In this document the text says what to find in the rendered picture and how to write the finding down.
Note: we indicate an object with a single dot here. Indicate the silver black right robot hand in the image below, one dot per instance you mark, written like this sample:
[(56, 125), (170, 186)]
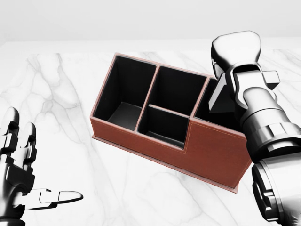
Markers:
[(235, 47)]

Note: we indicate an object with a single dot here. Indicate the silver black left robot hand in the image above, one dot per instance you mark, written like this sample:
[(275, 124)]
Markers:
[(16, 179)]

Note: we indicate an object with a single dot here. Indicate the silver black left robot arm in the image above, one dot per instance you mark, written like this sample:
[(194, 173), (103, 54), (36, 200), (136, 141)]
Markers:
[(11, 223)]

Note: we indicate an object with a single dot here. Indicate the red-brown desk caddy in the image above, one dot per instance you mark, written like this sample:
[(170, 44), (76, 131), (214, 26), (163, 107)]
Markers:
[(211, 150)]

